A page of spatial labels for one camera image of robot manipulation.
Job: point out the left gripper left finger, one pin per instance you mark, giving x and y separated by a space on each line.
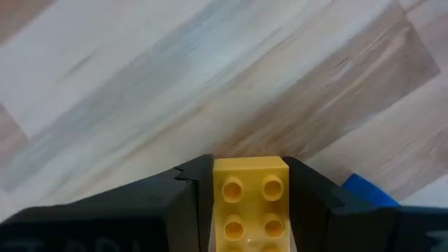
140 217

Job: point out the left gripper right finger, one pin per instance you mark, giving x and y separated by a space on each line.
350 227

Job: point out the blue toy building block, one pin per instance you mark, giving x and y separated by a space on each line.
367 192

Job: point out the yellow toy building block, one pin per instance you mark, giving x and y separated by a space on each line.
252 210

